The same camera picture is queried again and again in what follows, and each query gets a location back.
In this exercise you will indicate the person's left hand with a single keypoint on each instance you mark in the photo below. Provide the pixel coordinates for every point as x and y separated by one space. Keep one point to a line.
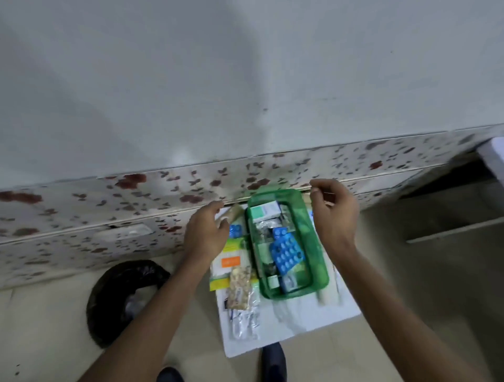
202 236

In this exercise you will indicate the person's right hand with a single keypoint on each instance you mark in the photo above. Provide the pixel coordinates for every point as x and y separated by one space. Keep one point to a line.
338 220

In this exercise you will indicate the person's right thumb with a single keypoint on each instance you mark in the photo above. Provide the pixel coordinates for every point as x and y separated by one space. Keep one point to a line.
315 206

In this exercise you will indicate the person's left thumb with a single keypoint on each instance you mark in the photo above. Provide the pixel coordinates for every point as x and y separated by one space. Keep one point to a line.
225 228

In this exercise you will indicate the person's left forearm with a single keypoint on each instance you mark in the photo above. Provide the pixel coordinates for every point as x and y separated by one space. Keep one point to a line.
149 322

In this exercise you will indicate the person's right forearm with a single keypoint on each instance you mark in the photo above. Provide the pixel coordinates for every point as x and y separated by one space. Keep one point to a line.
393 315

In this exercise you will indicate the blue pill strip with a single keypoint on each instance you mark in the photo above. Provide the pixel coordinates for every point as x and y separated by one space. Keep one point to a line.
236 231

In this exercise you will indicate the orange white medicine box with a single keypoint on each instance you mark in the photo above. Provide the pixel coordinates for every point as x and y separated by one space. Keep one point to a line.
230 261

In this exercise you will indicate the white green medicine box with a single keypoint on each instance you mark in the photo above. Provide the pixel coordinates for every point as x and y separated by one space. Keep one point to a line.
264 209

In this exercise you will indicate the small blue blister pack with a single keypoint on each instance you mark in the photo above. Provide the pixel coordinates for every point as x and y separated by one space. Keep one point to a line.
280 233

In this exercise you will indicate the green plastic basket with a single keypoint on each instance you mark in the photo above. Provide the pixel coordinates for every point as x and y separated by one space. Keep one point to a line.
315 252

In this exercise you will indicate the large blue blister pack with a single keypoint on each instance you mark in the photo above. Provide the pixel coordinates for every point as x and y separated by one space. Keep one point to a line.
286 254

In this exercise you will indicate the beige tablet strip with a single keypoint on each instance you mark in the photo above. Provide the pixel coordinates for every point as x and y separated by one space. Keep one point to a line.
239 287

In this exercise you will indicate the small white bottle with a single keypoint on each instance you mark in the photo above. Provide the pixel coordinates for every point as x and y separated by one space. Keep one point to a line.
273 282

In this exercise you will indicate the silver blister pack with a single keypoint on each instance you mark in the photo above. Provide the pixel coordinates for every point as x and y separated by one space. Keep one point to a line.
291 284

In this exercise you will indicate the clear plastic packets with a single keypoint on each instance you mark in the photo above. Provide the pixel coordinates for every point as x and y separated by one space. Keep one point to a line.
246 320

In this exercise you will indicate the white table board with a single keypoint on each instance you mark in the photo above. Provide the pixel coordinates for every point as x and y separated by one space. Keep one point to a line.
299 318

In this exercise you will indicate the black trash bin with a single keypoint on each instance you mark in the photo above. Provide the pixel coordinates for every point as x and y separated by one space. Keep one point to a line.
114 299

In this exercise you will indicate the person's right shoe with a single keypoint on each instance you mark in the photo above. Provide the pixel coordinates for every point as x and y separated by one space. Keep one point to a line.
273 364

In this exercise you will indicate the person's shoe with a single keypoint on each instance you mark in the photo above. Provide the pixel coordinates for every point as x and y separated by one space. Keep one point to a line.
170 375
273 364

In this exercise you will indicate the person's left shoe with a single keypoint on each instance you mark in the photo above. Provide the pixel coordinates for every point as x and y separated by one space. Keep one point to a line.
170 375

